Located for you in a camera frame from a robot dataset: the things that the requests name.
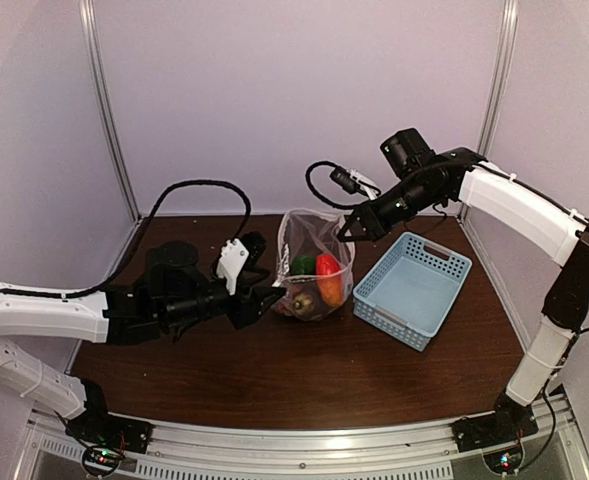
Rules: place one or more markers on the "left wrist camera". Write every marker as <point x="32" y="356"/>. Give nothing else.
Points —
<point x="240" y="255"/>

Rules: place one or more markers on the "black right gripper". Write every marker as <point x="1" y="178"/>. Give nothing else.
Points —
<point x="375" y="224"/>

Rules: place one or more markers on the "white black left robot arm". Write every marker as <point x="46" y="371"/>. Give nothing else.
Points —
<point x="111" y="315"/>

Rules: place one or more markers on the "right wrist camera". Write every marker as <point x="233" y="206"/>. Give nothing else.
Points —
<point x="354" y="182"/>

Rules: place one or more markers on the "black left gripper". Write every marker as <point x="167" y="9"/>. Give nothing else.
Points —
<point x="247" y="310"/>

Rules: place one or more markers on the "dark purple eggplant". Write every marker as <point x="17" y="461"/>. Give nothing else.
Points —
<point x="304" y="305"/>

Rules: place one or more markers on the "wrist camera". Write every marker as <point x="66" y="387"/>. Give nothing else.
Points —
<point x="354" y="182"/>
<point x="240" y="255"/>

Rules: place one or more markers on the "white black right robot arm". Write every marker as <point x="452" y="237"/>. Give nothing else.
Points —
<point x="427" y="178"/>

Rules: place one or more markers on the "orange red pepper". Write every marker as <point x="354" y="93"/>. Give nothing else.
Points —
<point x="329" y="280"/>

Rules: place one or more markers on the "green bell pepper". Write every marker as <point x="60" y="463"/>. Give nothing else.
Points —
<point x="303" y="265"/>

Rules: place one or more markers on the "front aluminium rail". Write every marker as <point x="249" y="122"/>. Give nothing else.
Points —
<point x="425" y="450"/>

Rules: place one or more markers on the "right aluminium frame post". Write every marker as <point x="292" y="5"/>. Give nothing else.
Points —
<point x="503" y="60"/>

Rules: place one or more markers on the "light blue plastic basket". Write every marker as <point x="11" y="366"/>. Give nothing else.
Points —
<point x="410" y="291"/>

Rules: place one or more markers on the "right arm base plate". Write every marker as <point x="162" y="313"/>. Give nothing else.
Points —
<point x="489" y="430"/>

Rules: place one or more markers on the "aluminium frame post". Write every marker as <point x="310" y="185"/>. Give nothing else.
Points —
<point x="503" y="60"/>
<point x="92" y="41"/>

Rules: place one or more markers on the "left aluminium frame post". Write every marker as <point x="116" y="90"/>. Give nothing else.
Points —
<point x="92" y="41"/>

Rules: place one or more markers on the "clear zip top bag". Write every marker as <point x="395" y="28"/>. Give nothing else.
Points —
<point x="308" y="232"/>

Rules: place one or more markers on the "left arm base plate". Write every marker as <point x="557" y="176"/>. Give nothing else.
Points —
<point x="116" y="432"/>

